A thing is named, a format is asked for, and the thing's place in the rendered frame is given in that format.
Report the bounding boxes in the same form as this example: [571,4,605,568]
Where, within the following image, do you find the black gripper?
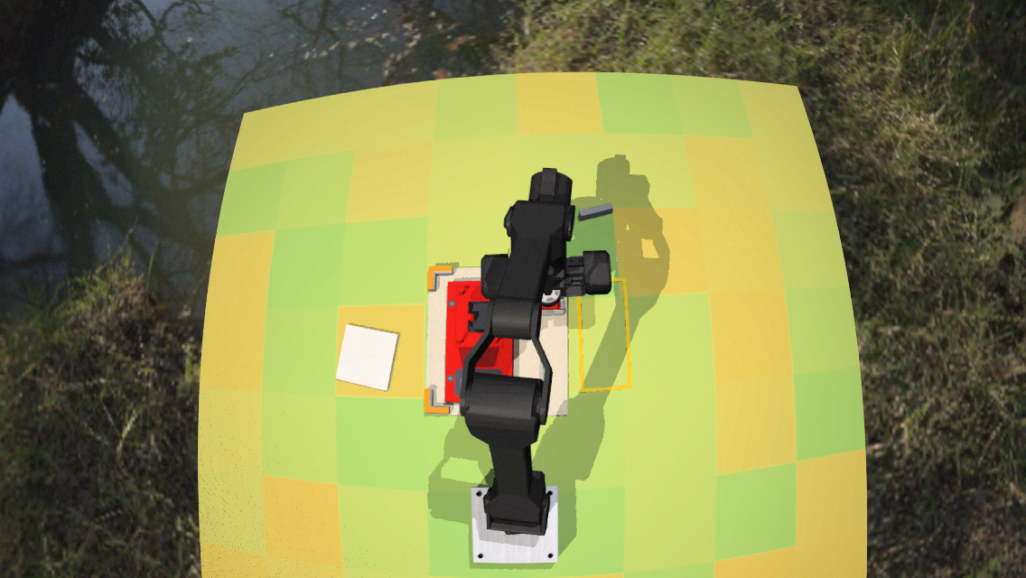
[480,251,611,299]

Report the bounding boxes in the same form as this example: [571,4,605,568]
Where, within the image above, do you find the black and grey wheel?
[541,290,561,307]

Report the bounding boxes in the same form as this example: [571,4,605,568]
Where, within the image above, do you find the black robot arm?
[459,168,575,536]

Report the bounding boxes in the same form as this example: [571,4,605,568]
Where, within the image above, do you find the yellow rectangular outline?
[577,277,632,392]

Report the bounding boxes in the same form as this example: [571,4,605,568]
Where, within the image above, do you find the grey rectangular bar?
[578,203,613,221]

